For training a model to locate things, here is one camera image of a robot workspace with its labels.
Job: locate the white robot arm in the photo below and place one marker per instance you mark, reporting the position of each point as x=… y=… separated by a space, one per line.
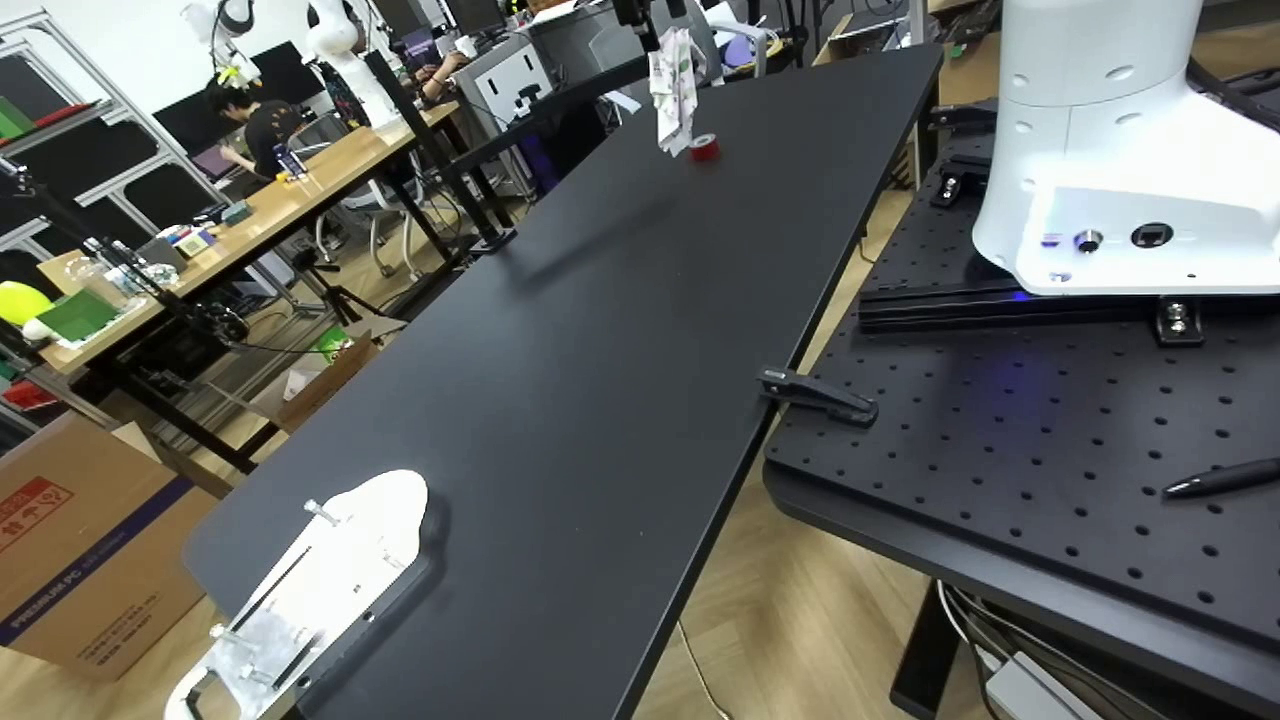
x=1123 y=147

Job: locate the red stand base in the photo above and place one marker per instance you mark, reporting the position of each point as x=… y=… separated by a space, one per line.
x=704 y=150

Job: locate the white cloth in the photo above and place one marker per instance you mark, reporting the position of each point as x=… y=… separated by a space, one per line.
x=673 y=85

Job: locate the black table clamp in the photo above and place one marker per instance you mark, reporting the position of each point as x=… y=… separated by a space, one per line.
x=817 y=397
x=948 y=186

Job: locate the grey computer case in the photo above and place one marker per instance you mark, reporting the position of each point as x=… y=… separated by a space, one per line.
x=514 y=80

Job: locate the wooden desk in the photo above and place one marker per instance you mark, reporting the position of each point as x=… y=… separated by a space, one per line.
x=314 y=172

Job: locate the black breadboard table leg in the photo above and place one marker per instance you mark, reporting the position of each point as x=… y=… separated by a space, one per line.
x=927 y=655

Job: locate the black perforated breadboard plate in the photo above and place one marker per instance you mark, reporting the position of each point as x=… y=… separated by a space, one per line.
x=1066 y=441

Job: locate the seated person dark clothes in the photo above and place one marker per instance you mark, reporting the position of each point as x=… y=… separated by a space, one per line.
x=271 y=135

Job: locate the black monitor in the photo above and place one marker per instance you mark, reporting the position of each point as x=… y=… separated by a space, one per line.
x=284 y=72

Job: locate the green flat item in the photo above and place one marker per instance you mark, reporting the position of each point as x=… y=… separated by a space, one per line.
x=79 y=318

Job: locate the brown cardboard box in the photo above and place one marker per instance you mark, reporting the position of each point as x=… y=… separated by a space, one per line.
x=81 y=560

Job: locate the black shelf rack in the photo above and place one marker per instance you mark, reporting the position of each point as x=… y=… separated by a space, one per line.
x=81 y=163

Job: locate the white plastic metal mount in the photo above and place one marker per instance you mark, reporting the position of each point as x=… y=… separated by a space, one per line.
x=364 y=525

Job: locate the black aluminium rail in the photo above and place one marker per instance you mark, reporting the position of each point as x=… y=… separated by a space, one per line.
x=961 y=311

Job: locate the small metal corner bracket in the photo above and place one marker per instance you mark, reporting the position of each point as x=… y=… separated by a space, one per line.
x=1183 y=323

